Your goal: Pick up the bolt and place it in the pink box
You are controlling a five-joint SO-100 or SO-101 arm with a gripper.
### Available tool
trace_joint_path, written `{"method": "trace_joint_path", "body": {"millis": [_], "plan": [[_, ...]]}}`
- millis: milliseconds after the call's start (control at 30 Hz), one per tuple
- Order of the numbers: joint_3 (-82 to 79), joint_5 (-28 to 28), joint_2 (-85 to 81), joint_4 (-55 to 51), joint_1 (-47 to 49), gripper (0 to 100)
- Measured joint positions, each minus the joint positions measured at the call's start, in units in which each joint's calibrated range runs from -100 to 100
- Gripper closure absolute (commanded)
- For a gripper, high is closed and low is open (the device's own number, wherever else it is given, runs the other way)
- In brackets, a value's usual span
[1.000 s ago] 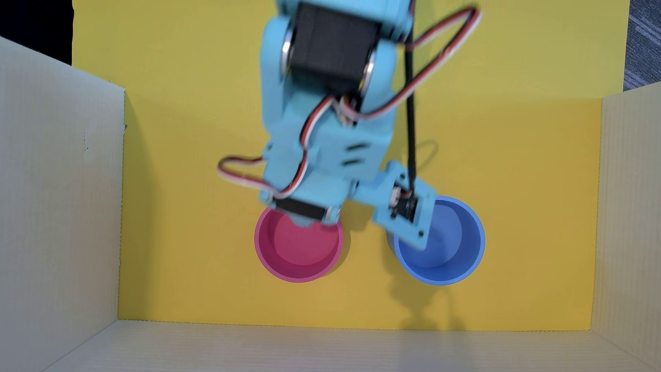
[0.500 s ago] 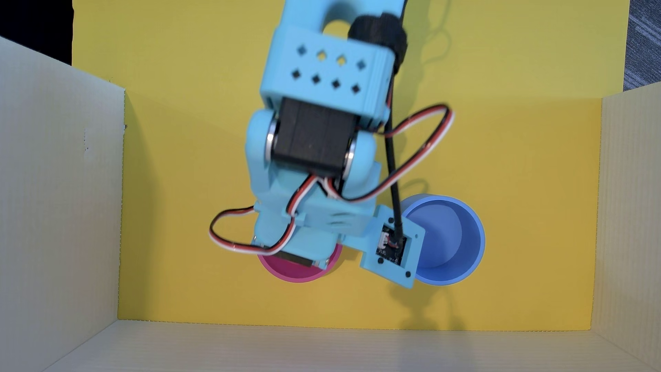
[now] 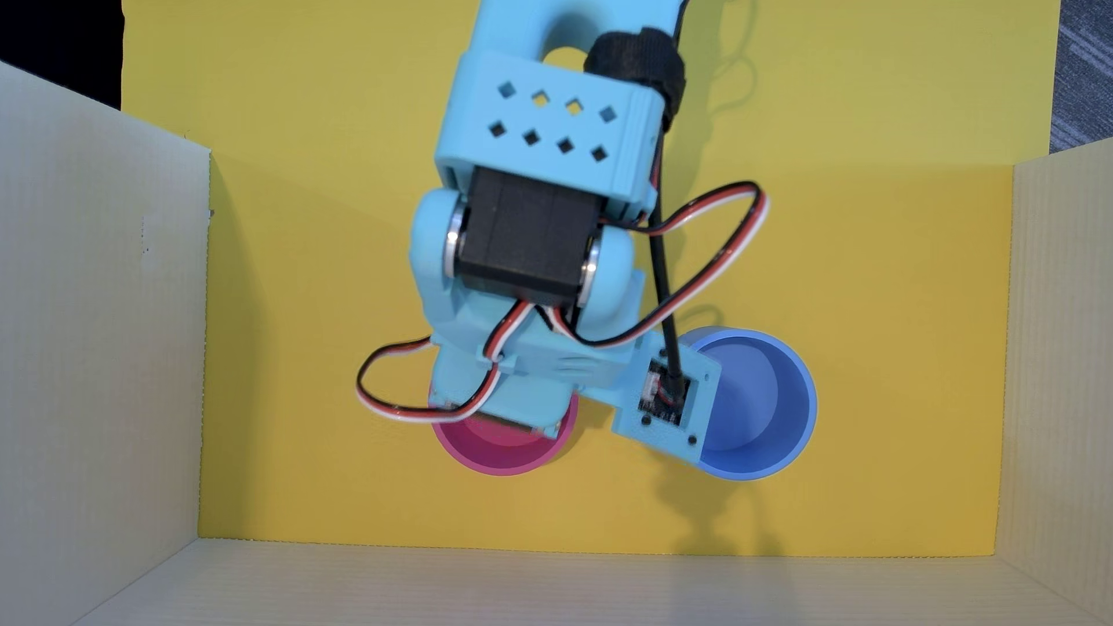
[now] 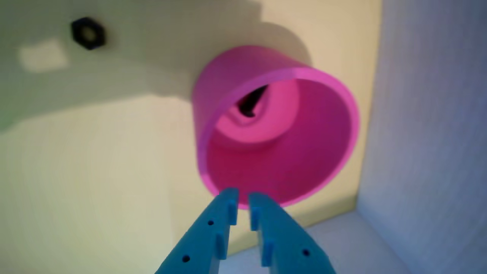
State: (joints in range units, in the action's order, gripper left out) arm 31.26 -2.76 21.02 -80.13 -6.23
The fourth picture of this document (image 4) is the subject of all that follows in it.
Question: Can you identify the black hex nut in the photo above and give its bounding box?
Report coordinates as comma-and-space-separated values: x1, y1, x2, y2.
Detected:
71, 17, 107, 50

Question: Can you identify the pink round cup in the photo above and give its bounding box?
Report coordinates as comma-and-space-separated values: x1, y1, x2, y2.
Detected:
191, 45, 360, 209

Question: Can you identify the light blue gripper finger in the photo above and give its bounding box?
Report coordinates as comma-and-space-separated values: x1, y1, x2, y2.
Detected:
154, 188, 239, 274
248, 192, 337, 274

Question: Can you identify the black bolt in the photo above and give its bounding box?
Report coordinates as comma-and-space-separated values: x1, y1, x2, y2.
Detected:
237, 86, 269, 118

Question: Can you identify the yellow paper mat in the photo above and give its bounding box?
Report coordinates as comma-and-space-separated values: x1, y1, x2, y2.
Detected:
0, 0, 382, 274

